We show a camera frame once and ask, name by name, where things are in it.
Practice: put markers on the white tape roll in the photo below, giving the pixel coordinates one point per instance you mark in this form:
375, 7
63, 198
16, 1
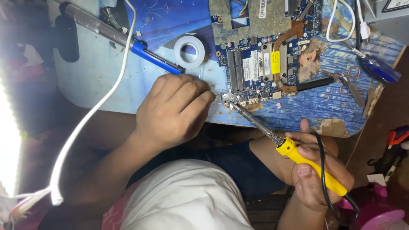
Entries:
179, 52

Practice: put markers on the black clamp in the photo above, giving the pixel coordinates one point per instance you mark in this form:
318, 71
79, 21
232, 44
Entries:
67, 41

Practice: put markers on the blue laptop motherboard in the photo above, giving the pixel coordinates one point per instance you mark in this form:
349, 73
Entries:
252, 67

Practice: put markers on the pink plastic container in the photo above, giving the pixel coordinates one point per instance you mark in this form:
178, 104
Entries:
377, 214

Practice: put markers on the blue printed table cover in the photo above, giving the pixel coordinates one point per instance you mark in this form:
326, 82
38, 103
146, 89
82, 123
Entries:
159, 19

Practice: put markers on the grey box with label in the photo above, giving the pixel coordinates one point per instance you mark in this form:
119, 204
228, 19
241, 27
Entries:
388, 22

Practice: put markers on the person's leg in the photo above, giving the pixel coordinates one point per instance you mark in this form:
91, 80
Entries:
271, 159

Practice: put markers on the person's left hand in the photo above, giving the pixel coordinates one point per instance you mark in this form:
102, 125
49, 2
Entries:
169, 111

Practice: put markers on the person's dark blue shorts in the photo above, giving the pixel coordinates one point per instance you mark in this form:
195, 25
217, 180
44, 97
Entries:
239, 166

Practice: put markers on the person's white shirt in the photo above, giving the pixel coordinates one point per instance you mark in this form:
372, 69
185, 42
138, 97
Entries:
185, 198

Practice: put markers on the metal scissors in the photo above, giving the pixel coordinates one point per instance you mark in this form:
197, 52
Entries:
354, 92

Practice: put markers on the bright light strip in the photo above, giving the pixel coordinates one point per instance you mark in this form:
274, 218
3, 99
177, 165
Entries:
8, 143

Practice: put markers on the person's right hand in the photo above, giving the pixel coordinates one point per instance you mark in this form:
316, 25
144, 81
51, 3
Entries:
314, 188

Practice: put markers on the pink floral cloth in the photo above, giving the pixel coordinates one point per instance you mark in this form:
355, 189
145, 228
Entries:
111, 218

